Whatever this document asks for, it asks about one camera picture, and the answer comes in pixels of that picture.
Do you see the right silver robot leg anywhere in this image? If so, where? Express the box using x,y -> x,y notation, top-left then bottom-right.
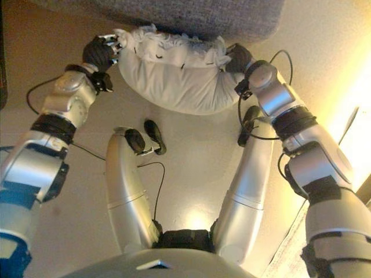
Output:
210,105 -> 275,266

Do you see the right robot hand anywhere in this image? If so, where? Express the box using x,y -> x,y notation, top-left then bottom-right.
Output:
224,43 -> 253,75

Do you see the white fringed cushion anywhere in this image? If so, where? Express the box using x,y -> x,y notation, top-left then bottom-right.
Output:
111,24 -> 248,116

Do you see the left silver robot leg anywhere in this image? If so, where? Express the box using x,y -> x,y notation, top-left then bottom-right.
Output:
104,119 -> 168,258

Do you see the grey robot torso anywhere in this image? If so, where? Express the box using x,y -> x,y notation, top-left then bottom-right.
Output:
66,228 -> 256,278

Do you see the grey fabric armchair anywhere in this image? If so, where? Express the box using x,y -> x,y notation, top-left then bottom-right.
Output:
62,0 -> 287,45

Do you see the silver robot leg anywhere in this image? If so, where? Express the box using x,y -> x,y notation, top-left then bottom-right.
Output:
104,119 -> 168,258
210,105 -> 275,266

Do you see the black leg cable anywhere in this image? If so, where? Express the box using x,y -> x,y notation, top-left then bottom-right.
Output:
137,161 -> 166,224

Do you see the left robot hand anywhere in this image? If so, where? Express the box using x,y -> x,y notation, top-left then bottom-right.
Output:
82,33 -> 127,73

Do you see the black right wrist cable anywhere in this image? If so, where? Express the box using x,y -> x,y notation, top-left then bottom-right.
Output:
237,49 -> 294,141

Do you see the black floor cable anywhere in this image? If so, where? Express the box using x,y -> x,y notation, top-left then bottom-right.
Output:
25,75 -> 108,162

